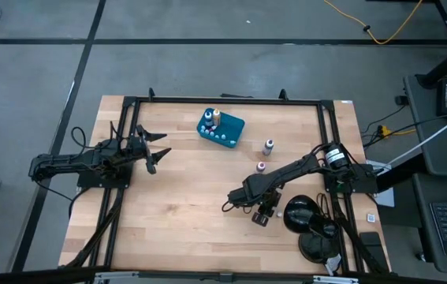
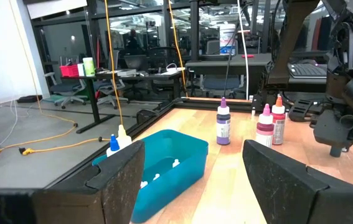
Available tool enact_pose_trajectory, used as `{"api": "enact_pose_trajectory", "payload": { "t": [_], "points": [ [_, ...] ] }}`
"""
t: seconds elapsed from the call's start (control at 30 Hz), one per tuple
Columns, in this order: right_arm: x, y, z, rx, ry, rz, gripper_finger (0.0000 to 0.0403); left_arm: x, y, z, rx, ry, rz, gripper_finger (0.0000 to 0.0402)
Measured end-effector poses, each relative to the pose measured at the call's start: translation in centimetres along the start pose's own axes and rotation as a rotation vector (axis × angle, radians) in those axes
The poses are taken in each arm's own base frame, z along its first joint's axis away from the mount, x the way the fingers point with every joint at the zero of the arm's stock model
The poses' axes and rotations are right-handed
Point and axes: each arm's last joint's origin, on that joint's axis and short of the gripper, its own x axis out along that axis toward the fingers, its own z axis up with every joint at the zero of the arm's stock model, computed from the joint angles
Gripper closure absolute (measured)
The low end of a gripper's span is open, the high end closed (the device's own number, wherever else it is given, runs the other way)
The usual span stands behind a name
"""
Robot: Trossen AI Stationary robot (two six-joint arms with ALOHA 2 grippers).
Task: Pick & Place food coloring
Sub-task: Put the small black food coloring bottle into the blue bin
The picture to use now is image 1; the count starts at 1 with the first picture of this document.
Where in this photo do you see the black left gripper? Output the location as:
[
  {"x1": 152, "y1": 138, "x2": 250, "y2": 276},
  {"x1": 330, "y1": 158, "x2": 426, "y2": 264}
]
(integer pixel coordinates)
[{"x1": 122, "y1": 125, "x2": 172, "y2": 175}]

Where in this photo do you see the teal plastic bin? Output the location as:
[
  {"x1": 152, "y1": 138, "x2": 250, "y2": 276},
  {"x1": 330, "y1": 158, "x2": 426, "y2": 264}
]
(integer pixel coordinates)
[{"x1": 196, "y1": 107, "x2": 246, "y2": 149}]

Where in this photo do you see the black desk lamp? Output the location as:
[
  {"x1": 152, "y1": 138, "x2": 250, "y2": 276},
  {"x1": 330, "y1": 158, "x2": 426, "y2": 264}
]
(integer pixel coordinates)
[{"x1": 283, "y1": 194, "x2": 342, "y2": 265}]

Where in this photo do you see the black phone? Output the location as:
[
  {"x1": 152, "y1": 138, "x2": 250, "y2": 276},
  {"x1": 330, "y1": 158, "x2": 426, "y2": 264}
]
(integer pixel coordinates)
[{"x1": 359, "y1": 231, "x2": 389, "y2": 273}]

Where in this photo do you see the yellow plug connector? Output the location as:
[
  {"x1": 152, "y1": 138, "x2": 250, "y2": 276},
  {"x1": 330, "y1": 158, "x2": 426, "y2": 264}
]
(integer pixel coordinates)
[{"x1": 376, "y1": 125, "x2": 417, "y2": 137}]

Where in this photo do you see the white rod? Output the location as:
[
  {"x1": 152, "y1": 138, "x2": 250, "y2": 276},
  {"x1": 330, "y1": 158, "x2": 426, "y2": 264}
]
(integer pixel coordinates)
[{"x1": 380, "y1": 106, "x2": 447, "y2": 171}]

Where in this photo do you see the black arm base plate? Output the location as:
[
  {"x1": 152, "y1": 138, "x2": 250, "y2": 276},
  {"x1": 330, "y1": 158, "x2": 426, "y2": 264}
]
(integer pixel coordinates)
[
  {"x1": 322, "y1": 161, "x2": 378, "y2": 194},
  {"x1": 76, "y1": 157, "x2": 134, "y2": 189}
]

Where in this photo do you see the black metal table frame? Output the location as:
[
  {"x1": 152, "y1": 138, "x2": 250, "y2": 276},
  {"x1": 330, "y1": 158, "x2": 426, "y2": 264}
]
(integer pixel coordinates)
[{"x1": 59, "y1": 87, "x2": 392, "y2": 277}]

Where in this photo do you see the yellow floor cable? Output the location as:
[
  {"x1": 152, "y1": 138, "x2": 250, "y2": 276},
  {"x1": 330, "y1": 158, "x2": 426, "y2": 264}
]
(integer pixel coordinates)
[{"x1": 323, "y1": 0, "x2": 424, "y2": 46}]

